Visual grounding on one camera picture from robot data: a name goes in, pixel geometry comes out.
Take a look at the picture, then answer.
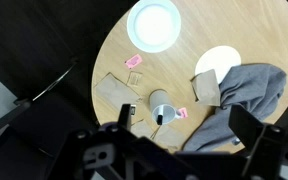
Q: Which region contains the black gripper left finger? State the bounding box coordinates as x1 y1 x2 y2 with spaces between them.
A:
118 104 136 130

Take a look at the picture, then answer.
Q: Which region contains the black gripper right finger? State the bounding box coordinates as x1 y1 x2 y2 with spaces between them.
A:
229 105 265 155

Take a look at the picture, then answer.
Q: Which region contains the white marker pen black cap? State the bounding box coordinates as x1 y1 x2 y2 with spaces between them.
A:
157 115 163 125

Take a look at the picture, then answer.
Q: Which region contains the brown paper napkin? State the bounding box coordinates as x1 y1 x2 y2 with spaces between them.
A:
95 73 141 109

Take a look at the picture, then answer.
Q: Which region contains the white mug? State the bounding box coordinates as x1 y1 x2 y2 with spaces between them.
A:
149 90 181 125

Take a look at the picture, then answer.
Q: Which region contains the small cardboard square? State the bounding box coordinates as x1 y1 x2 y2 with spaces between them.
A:
127 71 143 87

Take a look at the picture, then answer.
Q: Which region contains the grey cloth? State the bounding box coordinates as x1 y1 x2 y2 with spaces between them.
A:
183 64 286 152

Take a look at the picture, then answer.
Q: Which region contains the pink sticky note near mug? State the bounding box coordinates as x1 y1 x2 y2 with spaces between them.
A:
178 107 188 118

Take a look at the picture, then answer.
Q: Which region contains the white flat plate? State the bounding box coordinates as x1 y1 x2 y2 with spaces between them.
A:
195 45 241 84

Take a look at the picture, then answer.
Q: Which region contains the white deep plate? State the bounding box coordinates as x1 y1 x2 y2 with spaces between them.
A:
127 0 181 53

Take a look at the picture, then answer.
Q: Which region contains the black office chair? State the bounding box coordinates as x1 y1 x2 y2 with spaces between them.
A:
0 59 96 180

